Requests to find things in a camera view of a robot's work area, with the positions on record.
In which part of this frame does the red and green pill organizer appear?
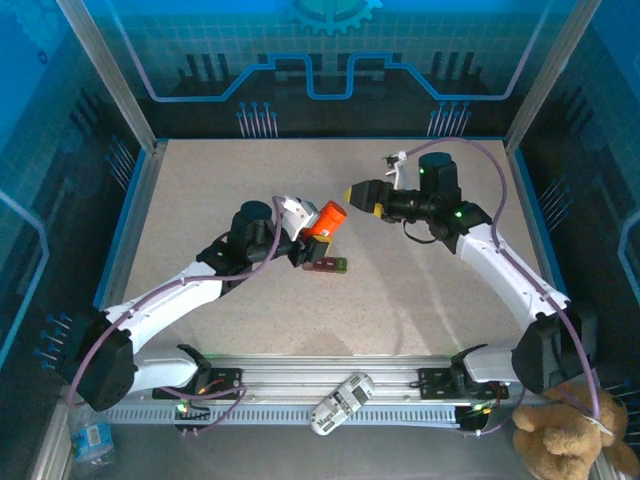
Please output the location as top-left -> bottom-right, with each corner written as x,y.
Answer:
302,256 -> 349,275

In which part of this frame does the orange pill bottle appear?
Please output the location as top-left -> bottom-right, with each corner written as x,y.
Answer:
302,204 -> 341,240

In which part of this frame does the white printed crumpled packet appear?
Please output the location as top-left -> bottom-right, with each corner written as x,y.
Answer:
308,372 -> 376,437

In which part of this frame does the black base electronics module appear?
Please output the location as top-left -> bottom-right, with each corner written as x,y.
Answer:
457,399 -> 496,437
173,399 -> 212,437

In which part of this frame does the clear plastic water bottle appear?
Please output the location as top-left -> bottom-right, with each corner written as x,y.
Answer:
69,409 -> 117,479

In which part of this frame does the brown teddy bear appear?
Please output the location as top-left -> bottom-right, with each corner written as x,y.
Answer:
512,382 -> 640,480

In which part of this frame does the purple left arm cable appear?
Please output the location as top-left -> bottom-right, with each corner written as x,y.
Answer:
67,194 -> 301,439

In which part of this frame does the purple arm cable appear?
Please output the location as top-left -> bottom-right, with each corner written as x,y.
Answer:
67,194 -> 301,439
397,137 -> 601,439

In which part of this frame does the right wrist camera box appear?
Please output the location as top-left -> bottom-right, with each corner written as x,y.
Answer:
382,149 -> 419,191

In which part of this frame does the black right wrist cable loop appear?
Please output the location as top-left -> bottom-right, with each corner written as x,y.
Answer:
402,219 -> 446,246

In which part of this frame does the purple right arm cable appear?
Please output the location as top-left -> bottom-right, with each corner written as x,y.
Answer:
397,137 -> 601,439

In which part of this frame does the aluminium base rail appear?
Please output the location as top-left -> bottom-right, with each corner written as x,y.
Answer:
67,352 -> 601,404

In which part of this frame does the aluminium frame post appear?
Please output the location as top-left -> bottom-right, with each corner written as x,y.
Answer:
502,0 -> 604,156
54,0 -> 169,154

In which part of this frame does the white slotted cable duct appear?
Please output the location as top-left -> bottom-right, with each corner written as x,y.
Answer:
97,403 -> 464,427

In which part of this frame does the aluminium frame beam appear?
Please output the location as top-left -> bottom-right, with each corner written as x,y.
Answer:
29,399 -> 71,480

